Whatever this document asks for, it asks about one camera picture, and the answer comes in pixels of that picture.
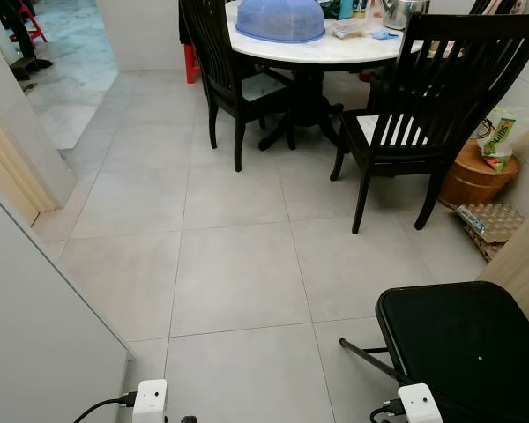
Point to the black folding chair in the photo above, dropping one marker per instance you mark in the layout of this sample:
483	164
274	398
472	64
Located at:
467	352

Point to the small blue cloth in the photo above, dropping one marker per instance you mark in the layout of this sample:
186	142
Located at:
384	34

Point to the clear plastic food container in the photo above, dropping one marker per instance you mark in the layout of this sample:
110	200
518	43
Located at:
347	28

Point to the blue mesh food cover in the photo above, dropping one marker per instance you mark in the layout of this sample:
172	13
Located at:
279	22

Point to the light wooden cabinet side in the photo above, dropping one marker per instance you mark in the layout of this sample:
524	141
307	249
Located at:
525	273

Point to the dark wooden slat chair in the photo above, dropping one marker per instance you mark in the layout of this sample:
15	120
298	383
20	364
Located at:
494	7
213	53
441	79

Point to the person in dark clothes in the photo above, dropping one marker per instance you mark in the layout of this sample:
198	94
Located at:
13	26

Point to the light wooden door frame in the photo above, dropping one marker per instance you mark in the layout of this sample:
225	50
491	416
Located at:
18	176

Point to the round wooden bucket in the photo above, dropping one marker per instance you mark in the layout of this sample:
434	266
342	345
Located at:
472	181

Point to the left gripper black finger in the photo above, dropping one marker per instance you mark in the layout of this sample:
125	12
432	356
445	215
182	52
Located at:
189	419

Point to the teal bottle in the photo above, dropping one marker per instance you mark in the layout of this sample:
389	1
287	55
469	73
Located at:
346	7

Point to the red metal chair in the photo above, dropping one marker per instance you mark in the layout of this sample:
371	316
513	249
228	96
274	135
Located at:
31	22

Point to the round white dining table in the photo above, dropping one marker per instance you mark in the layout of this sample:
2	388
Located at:
353	49

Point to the green yellow snack bag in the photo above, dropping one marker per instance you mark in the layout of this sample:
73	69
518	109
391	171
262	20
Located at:
502	137

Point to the red plastic stool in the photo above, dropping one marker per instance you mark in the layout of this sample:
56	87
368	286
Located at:
191	66

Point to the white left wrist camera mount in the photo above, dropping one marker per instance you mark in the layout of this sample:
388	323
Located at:
150	401

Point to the steel kettle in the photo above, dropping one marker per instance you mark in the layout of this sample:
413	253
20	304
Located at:
404	11

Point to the cardboard egg tray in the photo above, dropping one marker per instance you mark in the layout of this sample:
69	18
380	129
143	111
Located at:
498	225

